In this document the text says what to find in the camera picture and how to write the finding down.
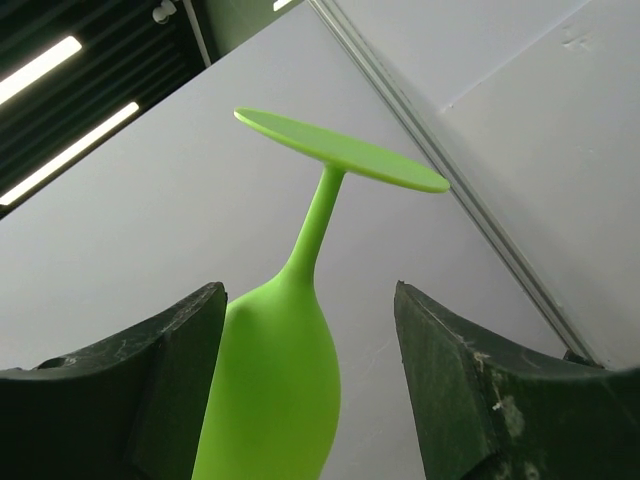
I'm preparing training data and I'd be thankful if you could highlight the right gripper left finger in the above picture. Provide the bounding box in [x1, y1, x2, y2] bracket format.
[1, 282, 228, 479]

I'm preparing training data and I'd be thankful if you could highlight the green goblet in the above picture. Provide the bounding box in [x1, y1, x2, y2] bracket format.
[192, 107, 450, 479]

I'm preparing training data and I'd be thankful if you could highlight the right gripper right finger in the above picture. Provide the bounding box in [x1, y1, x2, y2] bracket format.
[394, 282, 639, 479]

